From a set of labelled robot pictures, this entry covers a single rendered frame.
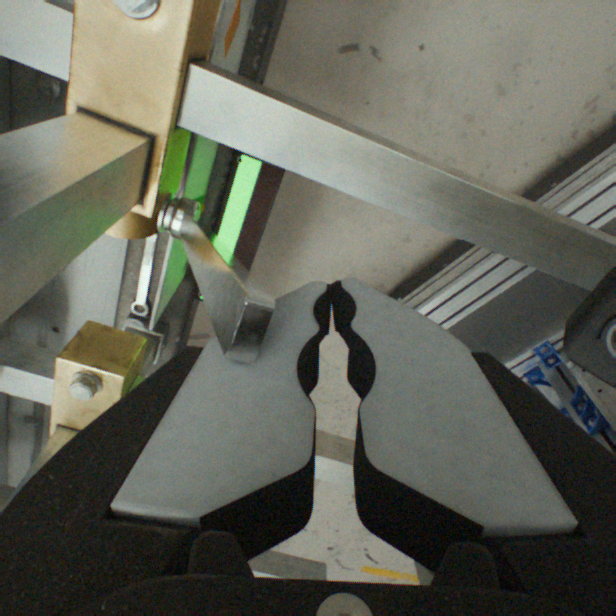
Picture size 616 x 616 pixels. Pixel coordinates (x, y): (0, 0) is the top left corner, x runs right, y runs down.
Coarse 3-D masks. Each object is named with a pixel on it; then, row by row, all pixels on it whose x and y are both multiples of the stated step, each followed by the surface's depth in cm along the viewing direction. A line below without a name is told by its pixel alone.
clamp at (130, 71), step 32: (96, 0) 18; (160, 0) 18; (192, 0) 18; (96, 32) 19; (128, 32) 19; (160, 32) 19; (192, 32) 19; (96, 64) 20; (128, 64) 20; (160, 64) 20; (96, 96) 20; (128, 96) 20; (160, 96) 20; (128, 128) 21; (160, 128) 21; (160, 160) 22; (160, 192) 23; (128, 224) 24
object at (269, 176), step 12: (264, 168) 38; (276, 168) 38; (264, 180) 39; (276, 180) 39; (264, 192) 40; (252, 204) 40; (264, 204) 40; (252, 216) 41; (264, 216) 41; (252, 228) 42; (240, 240) 42; (252, 240) 42; (240, 252) 43; (252, 252) 43
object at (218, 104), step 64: (0, 0) 19; (64, 0) 21; (64, 64) 21; (192, 64) 20; (192, 128) 22; (256, 128) 22; (320, 128) 22; (384, 192) 23; (448, 192) 23; (512, 256) 25; (576, 256) 25
